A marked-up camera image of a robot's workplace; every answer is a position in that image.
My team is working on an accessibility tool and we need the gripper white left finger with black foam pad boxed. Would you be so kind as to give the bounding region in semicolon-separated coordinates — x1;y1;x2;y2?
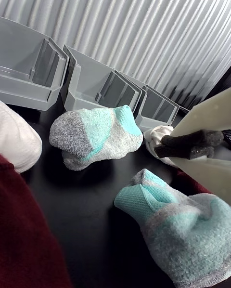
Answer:
160;87;231;149

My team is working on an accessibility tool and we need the white sock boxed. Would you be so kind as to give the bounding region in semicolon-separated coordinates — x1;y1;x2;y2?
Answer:
0;100;43;174
143;125;183;167

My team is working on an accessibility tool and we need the grey and teal sock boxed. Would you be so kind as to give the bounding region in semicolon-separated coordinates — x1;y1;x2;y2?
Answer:
49;105;144;171
114;169;231;288

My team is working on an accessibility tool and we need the gripper white right finger with black foam pad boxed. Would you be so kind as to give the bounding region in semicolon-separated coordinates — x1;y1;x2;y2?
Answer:
154;145;231;207

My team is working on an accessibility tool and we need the grey plastic storage bin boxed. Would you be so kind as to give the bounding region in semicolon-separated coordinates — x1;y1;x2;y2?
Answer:
0;17;70;112
60;44;147;119
117;71;180;132

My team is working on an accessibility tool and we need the dark red sock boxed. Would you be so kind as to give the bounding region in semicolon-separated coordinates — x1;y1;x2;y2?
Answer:
172;169;212;197
0;154;73;288

